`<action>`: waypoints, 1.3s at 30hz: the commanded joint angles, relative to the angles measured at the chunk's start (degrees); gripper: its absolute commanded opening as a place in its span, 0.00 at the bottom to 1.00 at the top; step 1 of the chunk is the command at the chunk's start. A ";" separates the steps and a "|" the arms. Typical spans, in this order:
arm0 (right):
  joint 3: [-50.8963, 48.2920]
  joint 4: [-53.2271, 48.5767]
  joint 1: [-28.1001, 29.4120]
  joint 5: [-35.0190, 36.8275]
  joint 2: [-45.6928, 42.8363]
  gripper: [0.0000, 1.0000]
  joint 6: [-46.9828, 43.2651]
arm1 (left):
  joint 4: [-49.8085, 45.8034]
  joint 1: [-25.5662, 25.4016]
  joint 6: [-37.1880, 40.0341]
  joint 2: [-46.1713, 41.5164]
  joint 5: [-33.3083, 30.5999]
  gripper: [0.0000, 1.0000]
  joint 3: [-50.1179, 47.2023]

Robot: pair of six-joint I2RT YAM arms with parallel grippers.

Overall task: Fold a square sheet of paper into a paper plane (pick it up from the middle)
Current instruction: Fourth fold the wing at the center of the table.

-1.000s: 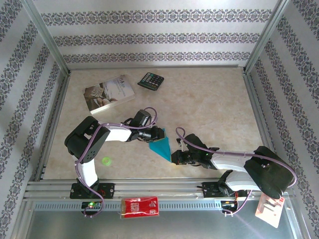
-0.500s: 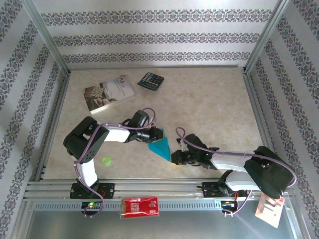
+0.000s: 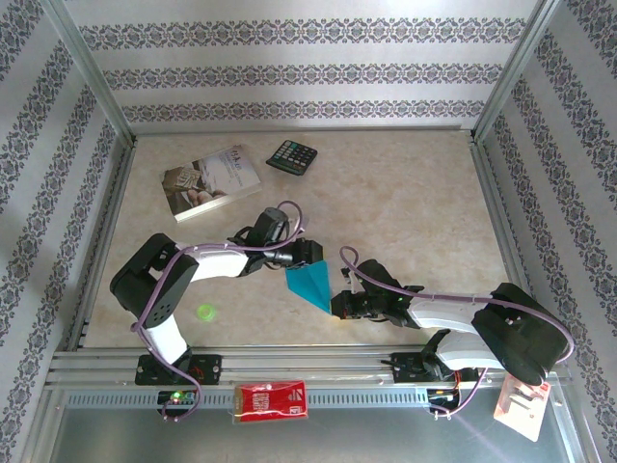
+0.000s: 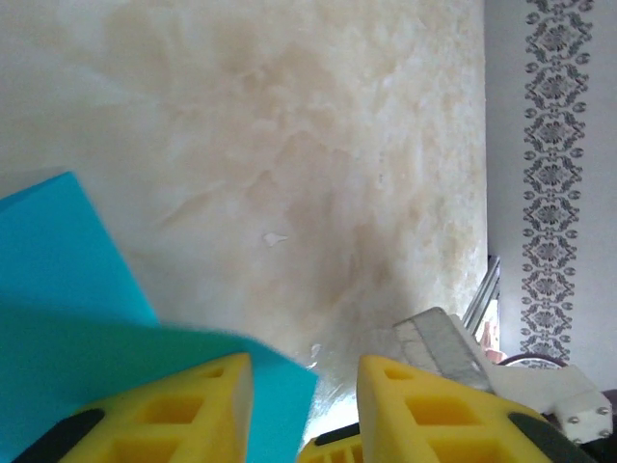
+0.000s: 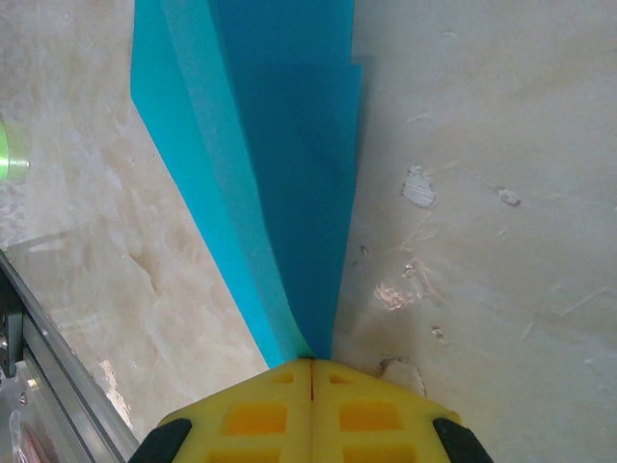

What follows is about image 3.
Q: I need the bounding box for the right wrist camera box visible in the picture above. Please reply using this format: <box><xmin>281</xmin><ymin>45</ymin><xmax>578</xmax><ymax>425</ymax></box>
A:
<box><xmin>343</xmin><ymin>259</ymin><xmax>402</xmax><ymax>296</ymax></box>

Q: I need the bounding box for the black calculator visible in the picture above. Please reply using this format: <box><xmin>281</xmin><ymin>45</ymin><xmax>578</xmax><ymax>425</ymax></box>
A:
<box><xmin>265</xmin><ymin>139</ymin><xmax>318</xmax><ymax>177</ymax></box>

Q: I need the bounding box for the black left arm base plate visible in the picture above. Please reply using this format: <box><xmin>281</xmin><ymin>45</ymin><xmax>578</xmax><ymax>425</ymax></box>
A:
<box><xmin>134</xmin><ymin>354</ymin><xmax>224</xmax><ymax>387</ymax></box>

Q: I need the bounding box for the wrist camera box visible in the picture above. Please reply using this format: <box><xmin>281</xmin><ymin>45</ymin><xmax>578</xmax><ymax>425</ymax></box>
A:
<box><xmin>252</xmin><ymin>206</ymin><xmax>310</xmax><ymax>245</ymax></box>
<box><xmin>343</xmin><ymin>259</ymin><xmax>402</xmax><ymax>296</ymax></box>

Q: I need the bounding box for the slotted metal cable duct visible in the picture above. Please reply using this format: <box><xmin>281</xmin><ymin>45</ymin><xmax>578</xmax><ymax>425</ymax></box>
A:
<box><xmin>62</xmin><ymin>388</ymin><xmax>555</xmax><ymax>410</ymax></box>

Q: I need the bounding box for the red packet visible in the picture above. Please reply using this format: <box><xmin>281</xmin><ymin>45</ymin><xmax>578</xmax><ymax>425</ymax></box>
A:
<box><xmin>232</xmin><ymin>379</ymin><xmax>309</xmax><ymax>425</ymax></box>

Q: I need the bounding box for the wide aluminium mounting rail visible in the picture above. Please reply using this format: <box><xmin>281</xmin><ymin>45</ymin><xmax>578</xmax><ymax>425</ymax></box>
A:
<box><xmin>45</xmin><ymin>344</ymin><xmax>573</xmax><ymax>390</ymax></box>

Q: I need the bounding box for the grey metal sheet shelf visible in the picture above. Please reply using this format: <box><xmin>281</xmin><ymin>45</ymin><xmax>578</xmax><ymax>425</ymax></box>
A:
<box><xmin>45</xmin><ymin>404</ymin><xmax>587</xmax><ymax>463</ymax></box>

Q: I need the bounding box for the blue paper sheet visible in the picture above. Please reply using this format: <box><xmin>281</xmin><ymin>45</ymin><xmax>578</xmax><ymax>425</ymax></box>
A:
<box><xmin>283</xmin><ymin>259</ymin><xmax>335</xmax><ymax>317</ymax></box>

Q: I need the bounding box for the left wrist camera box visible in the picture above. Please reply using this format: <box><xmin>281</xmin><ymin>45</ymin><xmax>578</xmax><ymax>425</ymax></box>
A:
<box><xmin>252</xmin><ymin>206</ymin><xmax>310</xmax><ymax>245</ymax></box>

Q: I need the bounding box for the aluminium frame corner post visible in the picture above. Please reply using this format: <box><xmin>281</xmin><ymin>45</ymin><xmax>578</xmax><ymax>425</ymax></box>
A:
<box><xmin>471</xmin><ymin>0</ymin><xmax>568</xmax><ymax>144</ymax></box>
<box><xmin>40</xmin><ymin>0</ymin><xmax>139</xmax><ymax>146</ymax></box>

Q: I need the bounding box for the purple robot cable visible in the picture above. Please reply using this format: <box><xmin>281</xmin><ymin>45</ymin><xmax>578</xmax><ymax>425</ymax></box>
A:
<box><xmin>130</xmin><ymin>201</ymin><xmax>310</xmax><ymax>423</ymax></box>
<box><xmin>339</xmin><ymin>246</ymin><xmax>577</xmax><ymax>421</ymax></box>

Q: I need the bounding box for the white and red tag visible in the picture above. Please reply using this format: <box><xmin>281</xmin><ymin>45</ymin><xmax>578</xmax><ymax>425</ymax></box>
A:
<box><xmin>493</xmin><ymin>370</ymin><xmax>551</xmax><ymax>443</ymax></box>

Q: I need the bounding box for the paperback book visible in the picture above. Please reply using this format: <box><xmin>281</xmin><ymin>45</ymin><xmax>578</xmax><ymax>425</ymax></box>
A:
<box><xmin>161</xmin><ymin>143</ymin><xmax>264</xmax><ymax>224</ymax></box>

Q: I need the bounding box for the long aluminium wall rail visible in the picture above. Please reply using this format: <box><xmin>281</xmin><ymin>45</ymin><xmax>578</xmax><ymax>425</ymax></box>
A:
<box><xmin>128</xmin><ymin>123</ymin><xmax>476</xmax><ymax>139</ymax></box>

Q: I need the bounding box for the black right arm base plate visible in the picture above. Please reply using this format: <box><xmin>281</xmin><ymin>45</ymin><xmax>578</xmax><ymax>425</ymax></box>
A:
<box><xmin>390</xmin><ymin>351</ymin><xmax>481</xmax><ymax>386</ymax></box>

